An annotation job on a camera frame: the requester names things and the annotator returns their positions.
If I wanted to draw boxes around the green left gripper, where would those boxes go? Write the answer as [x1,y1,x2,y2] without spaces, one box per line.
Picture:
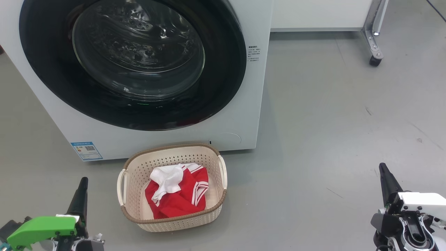
[6,177,89,251]

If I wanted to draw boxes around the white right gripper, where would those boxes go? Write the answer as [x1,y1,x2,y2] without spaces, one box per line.
[379,162,446,221]

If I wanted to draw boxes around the red garment with white trim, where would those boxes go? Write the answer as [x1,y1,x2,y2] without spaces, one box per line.
[145,164,209,219]

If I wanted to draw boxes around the cream perforated laundry basket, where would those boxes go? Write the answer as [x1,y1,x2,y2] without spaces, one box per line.
[117,144,228,233]

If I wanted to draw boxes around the white washing machine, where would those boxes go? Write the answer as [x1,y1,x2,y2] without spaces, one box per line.
[0,0,274,161]

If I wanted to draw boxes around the blue energy label sticker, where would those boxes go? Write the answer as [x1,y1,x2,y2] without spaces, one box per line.
[70,141,103,161]

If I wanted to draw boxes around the metal cart leg with caster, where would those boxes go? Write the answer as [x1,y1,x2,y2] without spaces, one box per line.
[361,0,389,67]

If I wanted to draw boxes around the white partition panel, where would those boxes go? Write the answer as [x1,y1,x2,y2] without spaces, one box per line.
[271,0,373,32]

